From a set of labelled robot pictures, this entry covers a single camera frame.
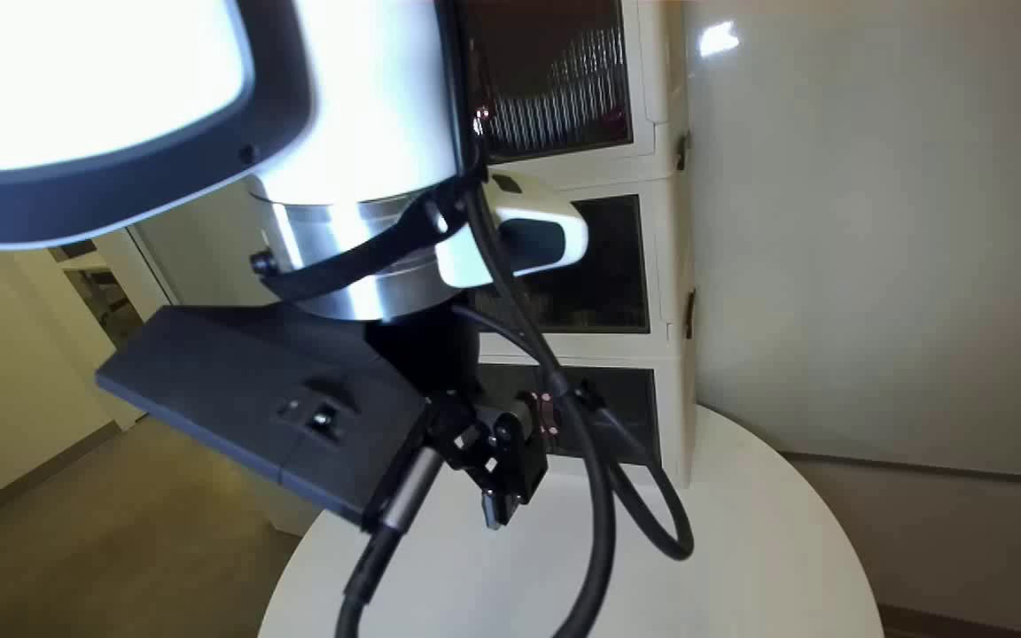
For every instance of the black wrist mount plate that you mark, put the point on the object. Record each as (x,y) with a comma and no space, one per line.
(238,391)

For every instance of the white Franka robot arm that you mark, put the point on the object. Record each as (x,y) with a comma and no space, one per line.
(346,93)

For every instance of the glossy white wall board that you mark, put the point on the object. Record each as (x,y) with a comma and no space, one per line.
(888,235)

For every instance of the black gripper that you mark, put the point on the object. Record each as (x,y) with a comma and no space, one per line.
(489,444)

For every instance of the brown cabinet side latch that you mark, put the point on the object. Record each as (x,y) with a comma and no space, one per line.
(682,148)
(688,312)

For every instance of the white stacked shelf cabinet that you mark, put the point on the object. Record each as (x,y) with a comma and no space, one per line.
(659,177)

